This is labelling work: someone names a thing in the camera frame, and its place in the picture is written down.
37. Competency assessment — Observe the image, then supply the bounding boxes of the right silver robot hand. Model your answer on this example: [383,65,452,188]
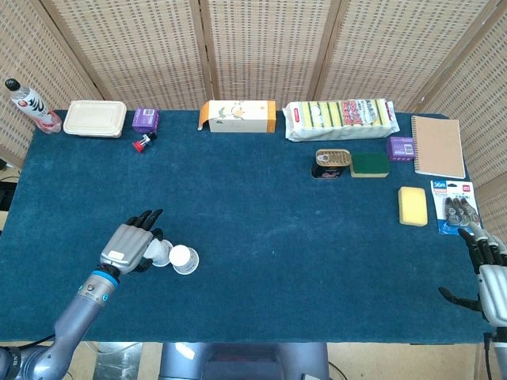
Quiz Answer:
[438,222,507,328]

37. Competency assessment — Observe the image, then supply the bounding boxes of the black luncheon meat can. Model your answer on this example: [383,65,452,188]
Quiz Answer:
[311,148,353,181]

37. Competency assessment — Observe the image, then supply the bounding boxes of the red emergency stop button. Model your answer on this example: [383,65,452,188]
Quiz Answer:
[132,131,158,154]

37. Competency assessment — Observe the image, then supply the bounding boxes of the green yellow scouring sponge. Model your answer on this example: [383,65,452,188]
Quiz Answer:
[349,152,391,179]

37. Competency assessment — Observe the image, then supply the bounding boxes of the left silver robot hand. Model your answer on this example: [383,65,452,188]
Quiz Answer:
[98,208,166,276]

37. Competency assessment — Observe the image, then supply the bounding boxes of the small purple box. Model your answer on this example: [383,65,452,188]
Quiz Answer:
[386,136,416,162]
[132,107,161,134]

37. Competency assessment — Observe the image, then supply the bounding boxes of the white orange tea box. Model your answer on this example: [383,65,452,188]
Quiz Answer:
[197,99,277,135]

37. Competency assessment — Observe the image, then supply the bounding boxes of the beige lidded lunch box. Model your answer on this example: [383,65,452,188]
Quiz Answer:
[63,100,128,139]

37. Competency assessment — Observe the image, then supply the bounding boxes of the packaged yellow sponge multipack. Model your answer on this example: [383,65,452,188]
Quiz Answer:
[283,97,400,142]

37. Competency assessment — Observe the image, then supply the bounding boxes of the blue carpet table mat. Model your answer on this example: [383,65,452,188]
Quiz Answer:
[0,109,494,344]

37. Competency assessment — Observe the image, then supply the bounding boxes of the clear drink bottle black cap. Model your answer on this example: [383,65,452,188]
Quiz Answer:
[4,78,63,135]

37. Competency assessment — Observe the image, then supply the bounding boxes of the grey robot torso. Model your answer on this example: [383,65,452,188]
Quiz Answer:
[160,342,330,380]

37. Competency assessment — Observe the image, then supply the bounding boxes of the blue blister pack of clips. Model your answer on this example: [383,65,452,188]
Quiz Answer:
[430,179,483,237]

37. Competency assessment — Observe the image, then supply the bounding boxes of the wicker folding screen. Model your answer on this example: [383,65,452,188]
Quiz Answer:
[0,0,507,238]

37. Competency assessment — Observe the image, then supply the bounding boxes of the brown spiral notebook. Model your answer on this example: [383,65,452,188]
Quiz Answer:
[410,115,467,180]

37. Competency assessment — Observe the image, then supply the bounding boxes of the white paper cup blue flower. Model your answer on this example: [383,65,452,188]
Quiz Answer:
[144,238,174,268]
[168,245,200,276]

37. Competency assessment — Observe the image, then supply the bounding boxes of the plain yellow sponge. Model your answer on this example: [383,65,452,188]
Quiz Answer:
[398,186,429,227]

